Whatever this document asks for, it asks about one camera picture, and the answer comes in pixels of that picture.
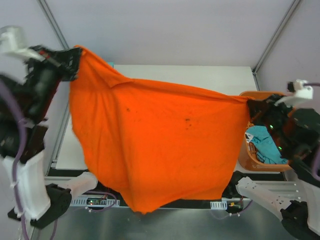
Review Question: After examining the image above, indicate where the orange t shirt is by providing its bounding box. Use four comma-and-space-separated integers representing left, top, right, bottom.
69, 48, 250, 214

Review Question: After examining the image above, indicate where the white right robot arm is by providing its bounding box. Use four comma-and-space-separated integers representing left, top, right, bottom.
225, 91, 320, 240

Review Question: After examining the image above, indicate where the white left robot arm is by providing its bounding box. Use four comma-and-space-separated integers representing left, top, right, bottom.
0, 45, 106, 229

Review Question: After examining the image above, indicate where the crumpled teal t shirt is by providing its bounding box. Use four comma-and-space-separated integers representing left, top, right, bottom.
245, 125, 288, 165

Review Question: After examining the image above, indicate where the orange plastic tub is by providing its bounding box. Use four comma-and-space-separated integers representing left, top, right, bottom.
237, 90, 297, 173

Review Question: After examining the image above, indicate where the right aluminium frame post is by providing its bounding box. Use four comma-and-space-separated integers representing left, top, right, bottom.
252, 0, 303, 76

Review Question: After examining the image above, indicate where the aluminium frame post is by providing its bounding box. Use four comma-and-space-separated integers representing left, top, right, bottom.
37, 0, 70, 50
252, 0, 303, 76

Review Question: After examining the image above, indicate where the left aluminium frame post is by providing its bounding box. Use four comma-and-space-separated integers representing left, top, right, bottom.
37, 0, 70, 50

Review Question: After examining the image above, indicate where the right white cable duct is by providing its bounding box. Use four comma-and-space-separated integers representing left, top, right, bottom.
210, 200, 228, 210

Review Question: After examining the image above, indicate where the white cable duct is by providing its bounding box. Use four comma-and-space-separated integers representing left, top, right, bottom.
70, 196, 120, 208
210, 200, 228, 210

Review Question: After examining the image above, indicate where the left white cable duct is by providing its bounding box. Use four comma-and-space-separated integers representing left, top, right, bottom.
70, 196, 120, 208

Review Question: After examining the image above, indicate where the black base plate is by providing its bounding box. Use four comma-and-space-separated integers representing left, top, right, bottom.
47, 167, 241, 208

